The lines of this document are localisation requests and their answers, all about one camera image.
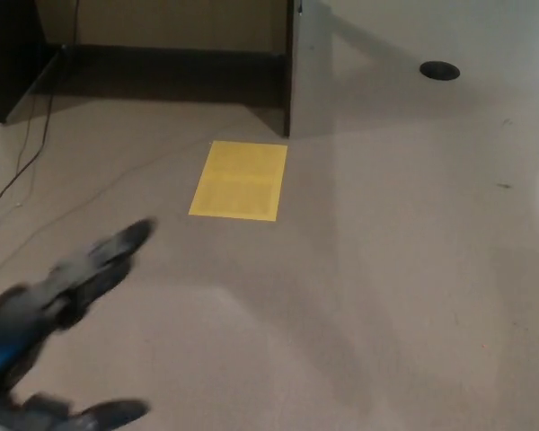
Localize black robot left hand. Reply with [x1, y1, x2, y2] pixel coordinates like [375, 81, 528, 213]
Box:
[0, 217, 158, 431]

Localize yellow paper envelope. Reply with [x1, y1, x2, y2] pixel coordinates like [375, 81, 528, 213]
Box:
[188, 140, 289, 222]

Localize dark brown wooden desk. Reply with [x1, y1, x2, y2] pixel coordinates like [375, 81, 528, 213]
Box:
[0, 0, 305, 139]

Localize black round floor cover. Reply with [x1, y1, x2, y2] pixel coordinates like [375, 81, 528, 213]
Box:
[420, 61, 461, 82]

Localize grey cable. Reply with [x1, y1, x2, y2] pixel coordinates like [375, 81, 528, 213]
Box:
[0, 141, 213, 275]

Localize thin black cable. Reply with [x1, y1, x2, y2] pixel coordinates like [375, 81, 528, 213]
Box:
[13, 92, 37, 180]

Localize thick black cable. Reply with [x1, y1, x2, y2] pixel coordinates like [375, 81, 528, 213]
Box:
[0, 0, 81, 215]

